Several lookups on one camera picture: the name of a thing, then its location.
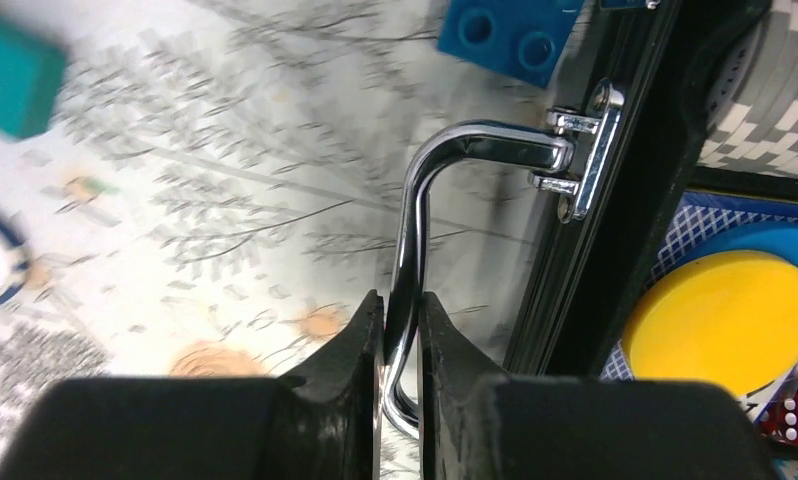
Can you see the blue lego brick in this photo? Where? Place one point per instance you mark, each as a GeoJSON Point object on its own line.
{"type": "Point", "coordinates": [520, 39]}

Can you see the blue small blind button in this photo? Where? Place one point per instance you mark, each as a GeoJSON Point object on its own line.
{"type": "Point", "coordinates": [772, 237]}

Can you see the red die in case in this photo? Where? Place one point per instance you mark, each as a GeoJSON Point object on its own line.
{"type": "Point", "coordinates": [780, 421]}

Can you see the black poker case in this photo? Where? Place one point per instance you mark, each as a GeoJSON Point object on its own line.
{"type": "Point", "coordinates": [712, 104]}

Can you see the yellow round button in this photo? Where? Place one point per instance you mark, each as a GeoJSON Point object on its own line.
{"type": "Point", "coordinates": [729, 318]}

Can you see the floral table cloth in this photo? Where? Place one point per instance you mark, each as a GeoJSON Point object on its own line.
{"type": "Point", "coordinates": [221, 182]}

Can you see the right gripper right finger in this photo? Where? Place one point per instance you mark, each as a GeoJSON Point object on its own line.
{"type": "Point", "coordinates": [478, 421]}

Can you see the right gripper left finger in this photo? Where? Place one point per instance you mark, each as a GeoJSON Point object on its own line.
{"type": "Point", "coordinates": [320, 420]}

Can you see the teal rectangular block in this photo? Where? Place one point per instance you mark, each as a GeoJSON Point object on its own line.
{"type": "Point", "coordinates": [31, 74]}

